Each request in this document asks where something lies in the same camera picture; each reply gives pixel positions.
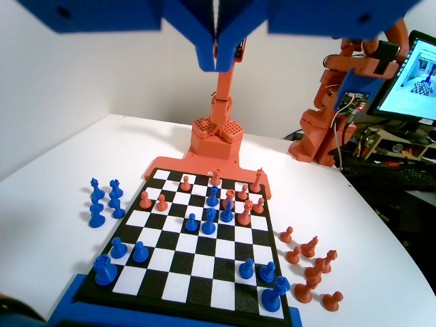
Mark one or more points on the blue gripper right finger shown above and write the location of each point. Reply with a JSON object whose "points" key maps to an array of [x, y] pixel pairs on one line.
{"points": [[230, 30]]}

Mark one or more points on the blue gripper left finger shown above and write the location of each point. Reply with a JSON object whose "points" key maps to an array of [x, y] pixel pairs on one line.
{"points": [[204, 30]]}

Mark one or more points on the blue pawn chess piece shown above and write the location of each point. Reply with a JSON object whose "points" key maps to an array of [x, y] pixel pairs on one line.
{"points": [[113, 203], [191, 225], [140, 253], [118, 248], [246, 269], [96, 206], [267, 274], [118, 213]]}

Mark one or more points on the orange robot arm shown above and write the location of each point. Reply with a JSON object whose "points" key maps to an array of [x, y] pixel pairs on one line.
{"points": [[223, 102]]}

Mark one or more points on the orange rook chess piece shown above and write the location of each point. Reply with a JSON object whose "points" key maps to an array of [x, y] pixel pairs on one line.
{"points": [[215, 178], [229, 197]]}

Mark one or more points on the orange king chess piece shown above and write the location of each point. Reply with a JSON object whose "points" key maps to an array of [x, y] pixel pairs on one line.
{"points": [[256, 184]]}

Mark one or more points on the orange pawn chess piece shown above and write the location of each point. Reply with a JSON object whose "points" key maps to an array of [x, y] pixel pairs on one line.
{"points": [[160, 204], [293, 256], [185, 185], [242, 194], [145, 202], [258, 207], [287, 235]]}

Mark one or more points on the blue crowned chess piece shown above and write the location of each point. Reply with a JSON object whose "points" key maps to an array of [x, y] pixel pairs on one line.
{"points": [[97, 192]]}

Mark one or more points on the blue queen chess piece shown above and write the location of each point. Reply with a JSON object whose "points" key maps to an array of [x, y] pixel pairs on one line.
{"points": [[208, 225]]}

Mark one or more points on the black computer monitor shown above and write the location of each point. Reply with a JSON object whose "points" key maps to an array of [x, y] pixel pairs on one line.
{"points": [[419, 68]]}

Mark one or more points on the black keyboard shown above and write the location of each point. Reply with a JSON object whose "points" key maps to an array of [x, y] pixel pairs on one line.
{"points": [[385, 172]]}

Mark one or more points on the black and white chessboard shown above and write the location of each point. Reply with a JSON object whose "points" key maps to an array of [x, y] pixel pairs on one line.
{"points": [[190, 265]]}

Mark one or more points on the orange arm base plate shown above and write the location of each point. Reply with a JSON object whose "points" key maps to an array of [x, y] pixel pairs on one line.
{"points": [[170, 163]]}

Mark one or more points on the blue arm base plate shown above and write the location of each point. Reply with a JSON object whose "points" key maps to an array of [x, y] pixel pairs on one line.
{"points": [[68, 306]]}

